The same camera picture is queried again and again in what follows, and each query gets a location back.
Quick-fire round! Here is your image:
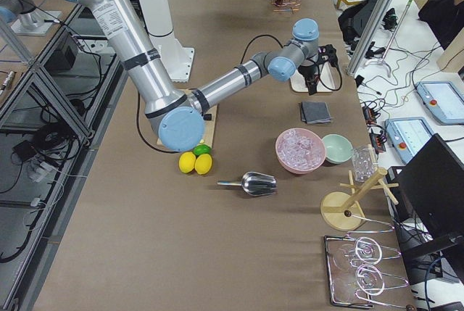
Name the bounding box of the steel ice scoop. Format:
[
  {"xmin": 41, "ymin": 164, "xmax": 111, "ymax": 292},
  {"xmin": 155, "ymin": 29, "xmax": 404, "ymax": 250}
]
[{"xmin": 217, "ymin": 172, "xmax": 278, "ymax": 196}]

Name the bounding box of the black wine glass rack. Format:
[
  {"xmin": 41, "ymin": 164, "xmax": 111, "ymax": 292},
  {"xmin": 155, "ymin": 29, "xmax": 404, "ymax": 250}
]
[{"xmin": 323, "ymin": 220, "xmax": 416, "ymax": 310}]

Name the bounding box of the cream serving tray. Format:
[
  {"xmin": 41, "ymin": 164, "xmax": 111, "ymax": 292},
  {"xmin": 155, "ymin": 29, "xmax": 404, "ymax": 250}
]
[{"xmin": 290, "ymin": 60, "xmax": 336, "ymax": 94}]

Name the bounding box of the grey folded cloth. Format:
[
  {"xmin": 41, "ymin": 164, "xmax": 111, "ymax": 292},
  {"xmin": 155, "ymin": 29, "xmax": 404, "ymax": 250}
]
[{"xmin": 300, "ymin": 101, "xmax": 332, "ymax": 125}]

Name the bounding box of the yellow lemon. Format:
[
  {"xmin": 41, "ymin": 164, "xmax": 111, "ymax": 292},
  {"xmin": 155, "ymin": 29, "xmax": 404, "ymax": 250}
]
[
  {"xmin": 178, "ymin": 152, "xmax": 196, "ymax": 173},
  {"xmin": 194, "ymin": 154, "xmax": 212, "ymax": 175}
]

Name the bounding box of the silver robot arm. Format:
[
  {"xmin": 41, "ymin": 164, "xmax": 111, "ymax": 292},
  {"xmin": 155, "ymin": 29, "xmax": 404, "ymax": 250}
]
[
  {"xmin": 1, "ymin": 0, "xmax": 51, "ymax": 36},
  {"xmin": 76, "ymin": 0, "xmax": 319, "ymax": 152}
]

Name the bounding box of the green bowl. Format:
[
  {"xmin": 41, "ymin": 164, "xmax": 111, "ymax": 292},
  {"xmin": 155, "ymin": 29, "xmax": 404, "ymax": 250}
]
[{"xmin": 322, "ymin": 134, "xmax": 353, "ymax": 165}]

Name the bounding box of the green lime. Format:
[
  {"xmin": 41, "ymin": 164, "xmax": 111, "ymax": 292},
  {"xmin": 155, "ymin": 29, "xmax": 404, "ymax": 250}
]
[{"xmin": 192, "ymin": 144, "xmax": 211, "ymax": 157}]

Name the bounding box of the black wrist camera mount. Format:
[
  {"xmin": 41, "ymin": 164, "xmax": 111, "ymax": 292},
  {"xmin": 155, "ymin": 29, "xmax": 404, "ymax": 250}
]
[{"xmin": 318, "ymin": 44, "xmax": 339, "ymax": 67}]

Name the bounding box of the pink bowl with ice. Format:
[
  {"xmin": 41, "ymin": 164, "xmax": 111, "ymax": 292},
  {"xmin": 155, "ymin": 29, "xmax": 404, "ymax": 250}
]
[{"xmin": 275, "ymin": 128, "xmax": 326, "ymax": 175}]

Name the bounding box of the blue teach pendant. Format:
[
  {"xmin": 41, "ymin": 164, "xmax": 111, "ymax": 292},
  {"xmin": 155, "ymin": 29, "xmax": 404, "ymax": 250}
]
[
  {"xmin": 416, "ymin": 81, "xmax": 463, "ymax": 125},
  {"xmin": 384, "ymin": 117, "xmax": 434, "ymax": 164}
]

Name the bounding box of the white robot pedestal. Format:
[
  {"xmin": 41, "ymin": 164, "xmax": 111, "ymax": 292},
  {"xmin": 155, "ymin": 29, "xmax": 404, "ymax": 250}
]
[{"xmin": 139, "ymin": 0, "xmax": 194, "ymax": 83}]

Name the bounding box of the black tool case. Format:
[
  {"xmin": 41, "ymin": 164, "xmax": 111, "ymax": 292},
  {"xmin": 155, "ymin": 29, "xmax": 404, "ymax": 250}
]
[{"xmin": 338, "ymin": 0, "xmax": 378, "ymax": 50}]

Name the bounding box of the clear glass mug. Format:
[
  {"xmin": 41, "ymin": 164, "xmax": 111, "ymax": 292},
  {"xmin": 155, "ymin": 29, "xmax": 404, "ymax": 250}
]
[{"xmin": 352, "ymin": 145, "xmax": 377, "ymax": 182}]

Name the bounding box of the wooden cup tree stand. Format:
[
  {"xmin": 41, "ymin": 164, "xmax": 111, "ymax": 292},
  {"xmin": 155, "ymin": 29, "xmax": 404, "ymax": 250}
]
[{"xmin": 320, "ymin": 146, "xmax": 399, "ymax": 232}]

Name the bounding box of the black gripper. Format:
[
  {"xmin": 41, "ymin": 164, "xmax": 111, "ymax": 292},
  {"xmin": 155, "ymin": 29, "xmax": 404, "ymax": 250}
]
[{"xmin": 299, "ymin": 59, "xmax": 320, "ymax": 94}]

